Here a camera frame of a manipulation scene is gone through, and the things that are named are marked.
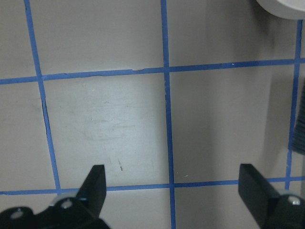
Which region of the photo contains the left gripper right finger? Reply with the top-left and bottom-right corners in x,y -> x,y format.
238,164 -> 305,229

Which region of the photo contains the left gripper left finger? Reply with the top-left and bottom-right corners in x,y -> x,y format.
0,165 -> 109,229

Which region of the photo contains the white dustpan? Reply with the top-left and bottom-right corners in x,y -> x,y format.
257,0 -> 305,20

